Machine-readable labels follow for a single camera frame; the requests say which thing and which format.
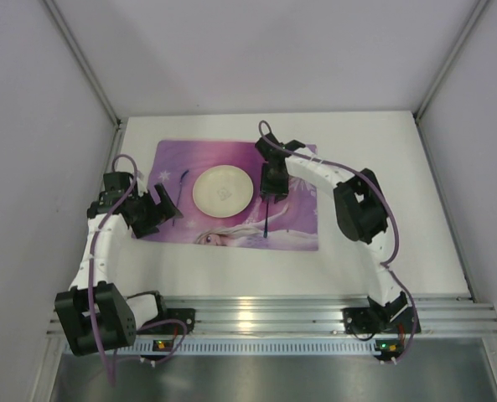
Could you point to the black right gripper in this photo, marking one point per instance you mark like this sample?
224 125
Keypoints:
273 191

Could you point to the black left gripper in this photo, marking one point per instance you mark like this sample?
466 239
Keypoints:
154 211

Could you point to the blue metallic spoon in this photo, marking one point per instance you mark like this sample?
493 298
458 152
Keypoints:
265 228

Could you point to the white round plate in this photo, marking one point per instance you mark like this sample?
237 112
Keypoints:
223 191

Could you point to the blue metallic fork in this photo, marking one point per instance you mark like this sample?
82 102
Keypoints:
181 184

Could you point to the purple princess cloth placemat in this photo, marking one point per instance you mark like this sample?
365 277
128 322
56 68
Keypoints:
292 223

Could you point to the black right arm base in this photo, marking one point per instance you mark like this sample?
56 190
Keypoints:
360 321

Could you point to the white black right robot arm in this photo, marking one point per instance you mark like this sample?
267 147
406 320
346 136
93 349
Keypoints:
363 216

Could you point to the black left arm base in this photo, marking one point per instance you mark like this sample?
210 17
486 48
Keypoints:
170 322

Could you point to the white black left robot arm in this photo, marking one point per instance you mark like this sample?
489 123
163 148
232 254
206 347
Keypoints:
93 313

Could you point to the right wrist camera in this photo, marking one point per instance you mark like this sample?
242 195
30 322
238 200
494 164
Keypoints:
293 145

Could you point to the slotted grey cable duct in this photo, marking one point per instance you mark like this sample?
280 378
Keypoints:
262 347

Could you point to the aluminium mounting rail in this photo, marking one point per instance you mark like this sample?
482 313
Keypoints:
258 316

